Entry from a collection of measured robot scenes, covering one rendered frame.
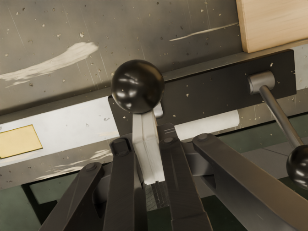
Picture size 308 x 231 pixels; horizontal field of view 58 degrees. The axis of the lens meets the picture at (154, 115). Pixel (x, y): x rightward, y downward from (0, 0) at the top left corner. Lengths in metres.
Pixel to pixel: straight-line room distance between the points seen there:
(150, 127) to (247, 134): 0.30
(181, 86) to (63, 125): 0.14
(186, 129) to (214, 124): 0.03
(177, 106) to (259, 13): 0.13
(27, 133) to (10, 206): 0.19
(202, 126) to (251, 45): 0.11
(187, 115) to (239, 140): 0.16
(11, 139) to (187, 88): 0.20
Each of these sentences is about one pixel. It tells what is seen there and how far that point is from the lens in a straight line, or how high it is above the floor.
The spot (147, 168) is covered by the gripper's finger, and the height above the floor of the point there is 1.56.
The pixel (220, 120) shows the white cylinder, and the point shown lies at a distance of 0.34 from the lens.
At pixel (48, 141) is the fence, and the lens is 0.34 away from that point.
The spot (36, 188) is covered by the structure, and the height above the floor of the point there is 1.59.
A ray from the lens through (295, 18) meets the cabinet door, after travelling 0.36.
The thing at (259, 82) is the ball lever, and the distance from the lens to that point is 0.31.
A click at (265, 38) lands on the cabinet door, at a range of 0.35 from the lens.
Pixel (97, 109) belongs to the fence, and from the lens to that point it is 0.31.
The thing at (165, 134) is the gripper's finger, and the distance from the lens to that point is 0.18.
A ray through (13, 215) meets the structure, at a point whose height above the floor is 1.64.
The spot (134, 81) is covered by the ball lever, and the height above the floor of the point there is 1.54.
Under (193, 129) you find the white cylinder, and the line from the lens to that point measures 0.34.
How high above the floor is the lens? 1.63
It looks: 30 degrees down
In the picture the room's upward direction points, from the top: 118 degrees counter-clockwise
